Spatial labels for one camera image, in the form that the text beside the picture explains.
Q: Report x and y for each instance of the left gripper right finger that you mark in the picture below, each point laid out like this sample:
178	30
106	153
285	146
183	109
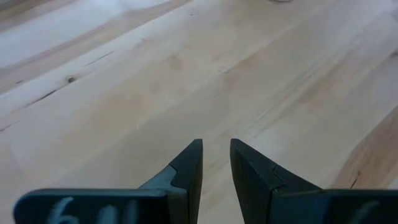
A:
295	202

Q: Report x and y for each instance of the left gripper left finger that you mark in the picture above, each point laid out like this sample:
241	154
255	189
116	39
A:
124	205

